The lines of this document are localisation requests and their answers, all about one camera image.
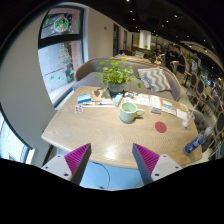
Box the small teal box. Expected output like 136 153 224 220
112 93 124 108

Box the blue and white card pack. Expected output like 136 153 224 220
77 93 93 104

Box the small yellow card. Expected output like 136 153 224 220
179 103 190 113

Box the silver blister pack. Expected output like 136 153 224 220
74 103 84 114

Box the flat round red coaster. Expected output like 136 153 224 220
154 120 168 134

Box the pale green mug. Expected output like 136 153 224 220
119 101 146 124

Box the white pen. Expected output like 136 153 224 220
83 101 114 108

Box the grey curved sofa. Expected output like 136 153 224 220
72 57 183 103

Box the black-framed decorated window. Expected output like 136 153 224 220
37 6 84 108

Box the thin black cable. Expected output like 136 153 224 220
89 161 111 189

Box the white paper napkin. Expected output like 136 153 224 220
175 108 189 121

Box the printed white brochure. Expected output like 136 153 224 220
123 92 151 107

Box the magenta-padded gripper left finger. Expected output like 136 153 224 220
41 143 92 185

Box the group of round-backed chairs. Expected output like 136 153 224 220
184 59 224 161

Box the grey chevron pillow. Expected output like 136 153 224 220
137 67 173 93

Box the green potted plant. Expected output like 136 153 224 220
94 57 143 94

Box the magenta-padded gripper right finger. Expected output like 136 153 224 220
132 143 184 186

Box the brown paper card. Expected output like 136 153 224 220
90 87 111 103

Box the blue and white booklet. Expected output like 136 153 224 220
162 99 178 116

